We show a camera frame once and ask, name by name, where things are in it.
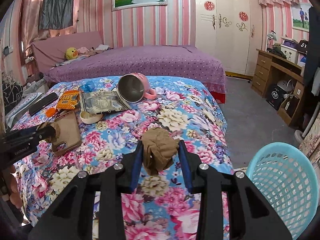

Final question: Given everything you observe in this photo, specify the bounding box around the brown stocking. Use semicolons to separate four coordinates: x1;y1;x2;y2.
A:
36;121;61;143

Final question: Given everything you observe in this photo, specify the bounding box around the orange peel piece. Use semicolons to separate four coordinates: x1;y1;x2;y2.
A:
46;107;58;118

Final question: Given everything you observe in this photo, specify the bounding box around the brown stocking ball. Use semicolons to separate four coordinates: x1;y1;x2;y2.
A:
141;127;179;176

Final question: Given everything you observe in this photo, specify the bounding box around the orange noodle snack packet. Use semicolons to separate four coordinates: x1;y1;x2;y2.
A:
56;90;80;110

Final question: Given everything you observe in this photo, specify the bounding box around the grey foil snack bag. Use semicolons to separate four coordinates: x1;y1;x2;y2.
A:
80;90;131;114

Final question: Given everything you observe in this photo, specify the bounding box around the blue plastic wrapper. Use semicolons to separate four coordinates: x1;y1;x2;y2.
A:
79;81;95;93

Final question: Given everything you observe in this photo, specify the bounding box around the person's left hand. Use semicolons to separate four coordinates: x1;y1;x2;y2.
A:
3;165;22;209

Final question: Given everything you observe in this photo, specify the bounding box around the black wallet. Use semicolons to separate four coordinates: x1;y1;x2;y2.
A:
29;93;58;116

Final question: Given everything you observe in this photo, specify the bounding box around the dotted white pillow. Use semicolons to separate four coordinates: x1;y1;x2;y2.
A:
5;92;43;128

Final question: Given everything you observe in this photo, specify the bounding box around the black white patterned cloth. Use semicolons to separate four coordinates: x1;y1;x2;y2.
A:
2;82;23;114

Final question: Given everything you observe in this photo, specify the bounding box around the light blue plastic basket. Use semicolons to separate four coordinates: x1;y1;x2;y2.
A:
246;142;319;239

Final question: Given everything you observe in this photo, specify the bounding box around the floral bed cover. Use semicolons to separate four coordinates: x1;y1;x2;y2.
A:
11;75;234;240

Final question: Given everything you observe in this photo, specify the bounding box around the cream round lid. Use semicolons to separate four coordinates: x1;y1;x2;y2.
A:
80;111;103;125

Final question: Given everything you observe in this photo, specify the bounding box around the floral folded mattress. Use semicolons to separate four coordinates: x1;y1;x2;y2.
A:
299;113;320;163

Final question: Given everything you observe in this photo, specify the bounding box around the white fan stand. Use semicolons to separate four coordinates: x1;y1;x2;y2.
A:
294;102;320;144

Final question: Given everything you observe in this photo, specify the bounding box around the pink steel-lined mug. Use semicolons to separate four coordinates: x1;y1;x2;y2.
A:
118;73;157;103

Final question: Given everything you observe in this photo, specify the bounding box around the pink headboard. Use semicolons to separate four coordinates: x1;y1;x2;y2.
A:
31;31;103;73

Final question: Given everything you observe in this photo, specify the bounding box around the yellow duck plush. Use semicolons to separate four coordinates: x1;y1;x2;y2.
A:
65;47;79;60

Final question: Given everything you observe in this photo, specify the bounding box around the pink toy on bed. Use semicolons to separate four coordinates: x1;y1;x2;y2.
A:
77;47;89;54

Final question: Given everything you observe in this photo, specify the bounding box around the black box under desk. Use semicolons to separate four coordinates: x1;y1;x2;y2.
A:
266;85;287;111

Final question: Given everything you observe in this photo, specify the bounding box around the black hanging coat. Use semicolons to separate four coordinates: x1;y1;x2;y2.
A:
303;6;320;86

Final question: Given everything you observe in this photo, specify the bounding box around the grey dark curtain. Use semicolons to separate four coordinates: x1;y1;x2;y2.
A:
39;0;74;30

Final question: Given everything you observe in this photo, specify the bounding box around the purple dotted bed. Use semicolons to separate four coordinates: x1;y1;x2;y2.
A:
44;46;226;94

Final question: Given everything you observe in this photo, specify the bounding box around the wooden desk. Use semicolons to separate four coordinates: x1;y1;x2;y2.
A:
251;49;305;127

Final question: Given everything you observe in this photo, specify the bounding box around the white storage box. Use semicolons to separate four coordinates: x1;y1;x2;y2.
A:
280;44;298;64

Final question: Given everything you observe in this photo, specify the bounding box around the desk lamp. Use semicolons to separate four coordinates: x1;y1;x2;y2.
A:
266;30;277;51

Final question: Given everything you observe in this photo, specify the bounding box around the white wardrobe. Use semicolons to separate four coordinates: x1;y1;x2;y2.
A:
195;0;263;76

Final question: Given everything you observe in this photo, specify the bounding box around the framed couple photo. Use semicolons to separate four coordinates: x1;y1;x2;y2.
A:
291;3;312;32

